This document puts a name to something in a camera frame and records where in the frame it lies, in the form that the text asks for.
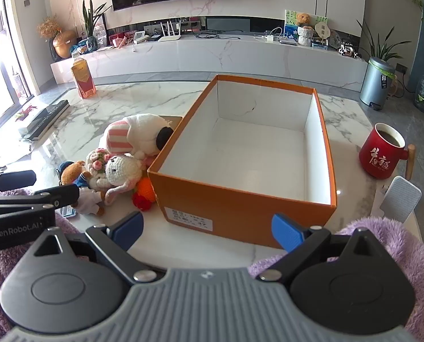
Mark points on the orange cardboard box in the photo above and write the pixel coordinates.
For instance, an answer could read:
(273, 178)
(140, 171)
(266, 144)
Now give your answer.
(233, 217)

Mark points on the small brown teddy bear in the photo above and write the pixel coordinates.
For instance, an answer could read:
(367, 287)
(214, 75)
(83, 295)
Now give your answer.
(303, 19)

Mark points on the white thermometer display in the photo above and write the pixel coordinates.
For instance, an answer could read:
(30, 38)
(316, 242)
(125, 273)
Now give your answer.
(140, 36)

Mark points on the long leaf potted plant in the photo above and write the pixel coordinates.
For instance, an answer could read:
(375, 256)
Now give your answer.
(379, 44)

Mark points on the white charger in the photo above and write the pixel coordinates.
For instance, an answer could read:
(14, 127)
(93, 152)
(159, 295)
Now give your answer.
(269, 38)

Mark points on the black white cow toy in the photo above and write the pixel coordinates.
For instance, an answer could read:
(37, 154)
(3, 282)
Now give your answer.
(348, 50)

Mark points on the white router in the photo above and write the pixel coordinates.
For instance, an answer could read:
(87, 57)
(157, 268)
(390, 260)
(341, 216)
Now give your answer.
(171, 37)

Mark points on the red mug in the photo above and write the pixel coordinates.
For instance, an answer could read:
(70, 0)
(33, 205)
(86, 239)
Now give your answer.
(379, 156)

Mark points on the cream crochet bunny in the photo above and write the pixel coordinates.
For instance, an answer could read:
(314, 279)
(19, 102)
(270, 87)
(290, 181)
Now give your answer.
(121, 167)

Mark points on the dried flower bunch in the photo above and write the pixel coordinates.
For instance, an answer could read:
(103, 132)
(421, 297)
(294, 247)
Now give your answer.
(49, 26)

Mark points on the blue snack bag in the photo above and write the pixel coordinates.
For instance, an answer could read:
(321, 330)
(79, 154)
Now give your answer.
(80, 48)

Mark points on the red flower plant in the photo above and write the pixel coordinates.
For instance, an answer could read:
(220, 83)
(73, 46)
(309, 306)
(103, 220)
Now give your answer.
(24, 112)

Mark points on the snake plant in blue pot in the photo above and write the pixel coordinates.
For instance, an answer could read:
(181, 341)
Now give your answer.
(91, 41)

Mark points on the round wooden fan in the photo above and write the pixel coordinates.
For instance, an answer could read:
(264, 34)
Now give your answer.
(322, 29)

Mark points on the gold round vase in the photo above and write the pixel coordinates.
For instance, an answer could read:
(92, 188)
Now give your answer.
(64, 44)

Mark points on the white plush dog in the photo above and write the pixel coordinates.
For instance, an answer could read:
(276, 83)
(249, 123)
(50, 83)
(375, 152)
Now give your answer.
(140, 128)

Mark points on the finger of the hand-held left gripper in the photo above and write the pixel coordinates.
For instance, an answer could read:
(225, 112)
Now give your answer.
(12, 181)
(64, 194)

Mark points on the brown teddy bear doll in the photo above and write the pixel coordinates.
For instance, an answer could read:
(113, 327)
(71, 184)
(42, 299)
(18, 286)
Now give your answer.
(71, 175)

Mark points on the white grey chair back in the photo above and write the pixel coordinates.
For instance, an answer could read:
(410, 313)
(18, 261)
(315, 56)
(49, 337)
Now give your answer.
(400, 199)

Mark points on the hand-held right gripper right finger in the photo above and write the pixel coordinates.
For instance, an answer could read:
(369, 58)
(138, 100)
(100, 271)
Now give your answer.
(286, 233)

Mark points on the red gold gift box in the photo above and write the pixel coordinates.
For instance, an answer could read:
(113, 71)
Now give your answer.
(83, 78)

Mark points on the pink box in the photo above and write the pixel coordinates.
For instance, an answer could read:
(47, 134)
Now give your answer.
(117, 39)

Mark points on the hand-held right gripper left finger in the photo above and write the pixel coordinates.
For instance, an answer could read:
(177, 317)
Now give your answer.
(128, 229)

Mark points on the silver pedal trash can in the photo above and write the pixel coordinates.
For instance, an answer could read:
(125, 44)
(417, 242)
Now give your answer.
(375, 85)

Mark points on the white marble tv cabinet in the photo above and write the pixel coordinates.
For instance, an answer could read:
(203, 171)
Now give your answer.
(197, 53)

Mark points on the grey flat device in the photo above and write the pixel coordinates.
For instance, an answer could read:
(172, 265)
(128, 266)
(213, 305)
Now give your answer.
(287, 41)

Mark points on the purple fleece robe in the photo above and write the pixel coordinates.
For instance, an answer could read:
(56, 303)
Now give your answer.
(393, 235)

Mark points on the glass plate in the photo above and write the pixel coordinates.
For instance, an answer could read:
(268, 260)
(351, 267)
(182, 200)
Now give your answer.
(335, 39)

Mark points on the black keyboard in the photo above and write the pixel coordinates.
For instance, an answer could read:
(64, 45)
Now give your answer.
(49, 115)

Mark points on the wall socket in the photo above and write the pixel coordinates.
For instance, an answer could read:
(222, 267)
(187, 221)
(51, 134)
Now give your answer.
(402, 68)

